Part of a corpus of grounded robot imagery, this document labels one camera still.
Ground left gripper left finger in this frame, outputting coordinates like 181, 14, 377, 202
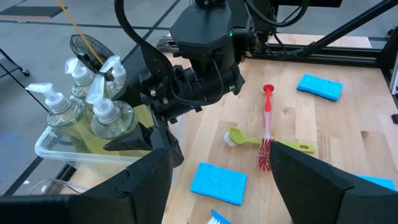
0, 147, 174, 224

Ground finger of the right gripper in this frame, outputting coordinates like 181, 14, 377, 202
157, 116, 185, 169
104, 123, 155, 152

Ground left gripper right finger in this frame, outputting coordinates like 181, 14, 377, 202
269, 141, 398, 224

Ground clear yellow dish soap bottle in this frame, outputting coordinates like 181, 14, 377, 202
65, 57, 96, 100
99, 55, 155, 128
25, 82, 91, 147
85, 76, 136, 141

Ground yellow-green plastic spoon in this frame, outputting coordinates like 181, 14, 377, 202
223, 126, 317, 153

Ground blue sponge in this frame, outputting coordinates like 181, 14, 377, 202
297, 73, 345, 102
190, 161, 249, 207
356, 174, 397, 192

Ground red and clear dish brush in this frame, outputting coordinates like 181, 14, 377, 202
257, 83, 275, 172

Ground blue dish brush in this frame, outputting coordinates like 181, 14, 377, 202
206, 208, 233, 224

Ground shallow clear plastic bin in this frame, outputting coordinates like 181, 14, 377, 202
29, 179, 91, 195

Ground tall clear plastic bin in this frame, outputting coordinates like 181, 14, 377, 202
34, 93, 156, 180

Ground black floor fan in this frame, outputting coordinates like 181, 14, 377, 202
69, 33, 116, 75

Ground black wheeled stand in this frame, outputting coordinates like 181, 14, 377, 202
0, 48, 31, 78

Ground black floor mat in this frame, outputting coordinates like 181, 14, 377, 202
0, 6, 65, 21

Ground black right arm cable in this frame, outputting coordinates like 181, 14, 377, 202
113, 0, 175, 78

